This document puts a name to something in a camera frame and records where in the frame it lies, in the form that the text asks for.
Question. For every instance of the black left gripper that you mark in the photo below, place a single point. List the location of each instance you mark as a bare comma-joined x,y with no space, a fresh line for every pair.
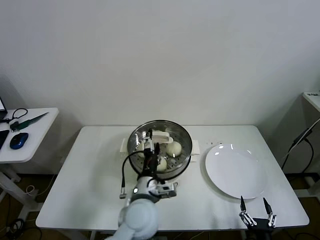
150,163

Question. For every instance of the blue black computer mouse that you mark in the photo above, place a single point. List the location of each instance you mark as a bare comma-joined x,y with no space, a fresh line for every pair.
18,140

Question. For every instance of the small black desk object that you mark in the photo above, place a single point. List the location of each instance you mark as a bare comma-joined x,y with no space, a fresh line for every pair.
314,94

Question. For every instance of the white side table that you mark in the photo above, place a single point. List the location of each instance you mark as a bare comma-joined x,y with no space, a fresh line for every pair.
37,140

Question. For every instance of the large white round plate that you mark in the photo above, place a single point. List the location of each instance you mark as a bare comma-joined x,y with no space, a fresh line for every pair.
236,172

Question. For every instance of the black phone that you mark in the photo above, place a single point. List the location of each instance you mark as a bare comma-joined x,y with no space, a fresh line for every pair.
3,138

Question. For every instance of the white steamed baozi bun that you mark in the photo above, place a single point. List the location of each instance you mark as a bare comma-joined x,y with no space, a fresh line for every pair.
174,148
140,151
162,165

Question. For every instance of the stainless steel steamer basket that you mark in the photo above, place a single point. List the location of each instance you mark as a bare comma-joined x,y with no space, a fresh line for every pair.
185,160

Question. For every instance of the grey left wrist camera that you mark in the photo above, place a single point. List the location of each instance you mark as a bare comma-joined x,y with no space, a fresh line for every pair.
166,190

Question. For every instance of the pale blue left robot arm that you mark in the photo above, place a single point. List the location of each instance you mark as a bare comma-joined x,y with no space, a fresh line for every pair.
140,220

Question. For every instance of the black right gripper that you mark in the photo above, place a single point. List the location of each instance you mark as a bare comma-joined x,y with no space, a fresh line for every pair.
261,223

